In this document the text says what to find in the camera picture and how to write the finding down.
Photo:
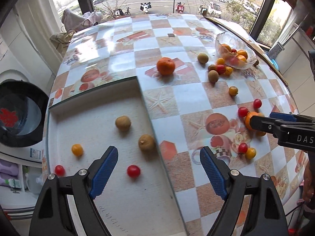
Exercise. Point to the yellow tomato cluster top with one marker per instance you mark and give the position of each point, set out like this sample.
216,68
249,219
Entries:
220,61

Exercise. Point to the orange in bowl front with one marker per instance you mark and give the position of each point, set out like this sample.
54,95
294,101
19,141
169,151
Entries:
242,58

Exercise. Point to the large orange mandarin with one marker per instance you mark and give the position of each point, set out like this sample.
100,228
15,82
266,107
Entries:
165,66

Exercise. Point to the small orange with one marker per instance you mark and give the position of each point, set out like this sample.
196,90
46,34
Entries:
248,117

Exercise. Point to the brown longan in tray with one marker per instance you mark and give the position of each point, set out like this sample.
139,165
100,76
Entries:
123,123

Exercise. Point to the red cherry tomato lower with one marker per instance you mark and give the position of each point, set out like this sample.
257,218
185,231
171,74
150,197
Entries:
242,148

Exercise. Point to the yellow cherry tomato in tray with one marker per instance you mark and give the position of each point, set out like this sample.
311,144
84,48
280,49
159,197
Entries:
77,150

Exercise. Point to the red cherry tomato tray left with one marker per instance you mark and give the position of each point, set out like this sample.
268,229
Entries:
59,170

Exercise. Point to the red cherry tomato near orange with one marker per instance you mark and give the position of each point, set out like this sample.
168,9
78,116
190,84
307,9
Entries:
242,112

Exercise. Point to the dark yellow tomato cluster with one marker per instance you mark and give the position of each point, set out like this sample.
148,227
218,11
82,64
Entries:
212,67

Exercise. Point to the white foam tray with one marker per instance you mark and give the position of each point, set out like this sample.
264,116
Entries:
144,205

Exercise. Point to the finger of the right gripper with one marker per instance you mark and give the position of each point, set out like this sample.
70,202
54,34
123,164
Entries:
272,126
290,117

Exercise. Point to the blue plastic basin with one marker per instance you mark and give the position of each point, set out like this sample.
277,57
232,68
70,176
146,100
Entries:
275,64

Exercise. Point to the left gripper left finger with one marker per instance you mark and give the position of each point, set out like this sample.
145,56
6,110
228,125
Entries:
52,215

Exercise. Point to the red cherry tomato upper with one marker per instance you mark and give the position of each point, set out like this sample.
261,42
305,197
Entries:
257,103

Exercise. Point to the red cherry tomato tray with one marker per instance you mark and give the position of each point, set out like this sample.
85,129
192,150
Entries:
59,170
133,171

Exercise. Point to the clear glass bowl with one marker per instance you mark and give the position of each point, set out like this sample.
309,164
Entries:
235,43

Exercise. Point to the brown longan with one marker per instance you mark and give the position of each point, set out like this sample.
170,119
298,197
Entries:
202,58
256,63
213,76
123,123

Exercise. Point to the black round washer door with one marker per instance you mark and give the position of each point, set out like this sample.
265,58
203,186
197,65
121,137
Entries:
23,108

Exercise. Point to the red tomato in cluster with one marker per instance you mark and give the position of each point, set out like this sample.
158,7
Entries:
220,69

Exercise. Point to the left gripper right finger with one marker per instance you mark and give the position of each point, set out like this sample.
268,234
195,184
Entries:
265,213

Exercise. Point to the yellow cherry tomato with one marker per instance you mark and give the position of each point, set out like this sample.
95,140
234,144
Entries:
77,150
233,91
251,153

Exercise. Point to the yellow tomato cluster right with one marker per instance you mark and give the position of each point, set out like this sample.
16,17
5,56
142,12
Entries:
228,71

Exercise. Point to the red cherry tomato tray middle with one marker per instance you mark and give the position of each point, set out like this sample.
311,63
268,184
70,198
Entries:
133,171

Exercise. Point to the white cloth on chair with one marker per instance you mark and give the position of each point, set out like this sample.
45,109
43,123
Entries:
74,22

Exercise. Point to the brown longan behind bowl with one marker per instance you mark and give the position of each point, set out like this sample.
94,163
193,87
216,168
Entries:
256,63

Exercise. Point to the orange in bowl right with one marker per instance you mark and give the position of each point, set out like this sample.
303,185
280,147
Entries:
242,53

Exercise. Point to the brown longan tray edge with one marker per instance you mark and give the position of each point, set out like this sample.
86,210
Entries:
146,143

